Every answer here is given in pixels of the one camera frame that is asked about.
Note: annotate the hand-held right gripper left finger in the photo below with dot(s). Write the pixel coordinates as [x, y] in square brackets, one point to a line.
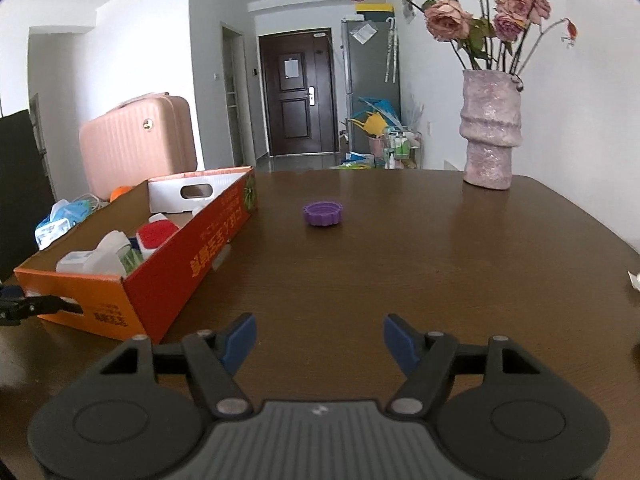
[239, 342]

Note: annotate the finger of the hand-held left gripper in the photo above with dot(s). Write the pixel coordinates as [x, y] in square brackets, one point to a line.
[50, 306]

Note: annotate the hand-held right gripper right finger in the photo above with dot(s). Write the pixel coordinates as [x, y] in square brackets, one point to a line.
[402, 342]

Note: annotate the translucent white plastic bottle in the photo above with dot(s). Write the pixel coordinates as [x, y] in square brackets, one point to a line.
[110, 255]

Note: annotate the green and white packet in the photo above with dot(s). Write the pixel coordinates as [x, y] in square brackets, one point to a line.
[132, 260]

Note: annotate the orange cardboard box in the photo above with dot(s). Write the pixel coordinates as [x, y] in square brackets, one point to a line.
[165, 280]

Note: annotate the white dish with red pad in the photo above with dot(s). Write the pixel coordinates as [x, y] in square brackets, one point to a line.
[157, 234]

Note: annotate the purple ridged lid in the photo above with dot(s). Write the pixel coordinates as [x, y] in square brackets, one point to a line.
[323, 214]

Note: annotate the blue tissue pack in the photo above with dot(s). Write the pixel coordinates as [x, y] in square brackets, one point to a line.
[57, 222]

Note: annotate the orange fruit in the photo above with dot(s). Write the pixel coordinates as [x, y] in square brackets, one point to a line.
[120, 193]

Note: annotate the pink ribbed suitcase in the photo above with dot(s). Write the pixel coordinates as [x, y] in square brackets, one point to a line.
[140, 145]

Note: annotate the small cart with bottles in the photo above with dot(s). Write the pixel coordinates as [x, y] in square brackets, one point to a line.
[402, 149]

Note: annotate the pink bucket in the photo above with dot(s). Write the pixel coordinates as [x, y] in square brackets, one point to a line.
[377, 145]

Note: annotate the yellow watering can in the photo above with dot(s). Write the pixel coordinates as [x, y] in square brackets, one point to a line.
[372, 124]

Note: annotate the white coral branch decoration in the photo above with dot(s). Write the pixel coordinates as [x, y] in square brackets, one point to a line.
[414, 112]

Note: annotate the pink textured vase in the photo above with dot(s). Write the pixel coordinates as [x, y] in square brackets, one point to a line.
[492, 130]

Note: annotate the blue plastic item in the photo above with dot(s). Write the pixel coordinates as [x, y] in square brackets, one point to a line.
[382, 106]

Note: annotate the dark brown door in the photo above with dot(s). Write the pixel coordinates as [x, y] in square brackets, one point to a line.
[295, 110]

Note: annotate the crumpled white tissue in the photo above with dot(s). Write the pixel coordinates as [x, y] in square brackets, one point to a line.
[635, 280]

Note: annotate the grey refrigerator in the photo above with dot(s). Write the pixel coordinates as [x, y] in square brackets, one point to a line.
[367, 70]

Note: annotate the white paper sheet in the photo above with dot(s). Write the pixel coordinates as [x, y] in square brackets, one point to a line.
[292, 67]

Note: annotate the white folded umbrella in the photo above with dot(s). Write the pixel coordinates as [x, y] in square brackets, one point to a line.
[392, 50]

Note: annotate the plastic sleeve with paper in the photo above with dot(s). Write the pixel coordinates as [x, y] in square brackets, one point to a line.
[364, 33]

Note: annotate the dried pink roses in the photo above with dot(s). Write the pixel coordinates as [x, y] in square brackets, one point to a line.
[447, 17]

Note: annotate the yellow box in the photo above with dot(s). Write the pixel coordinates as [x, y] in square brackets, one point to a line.
[375, 7]

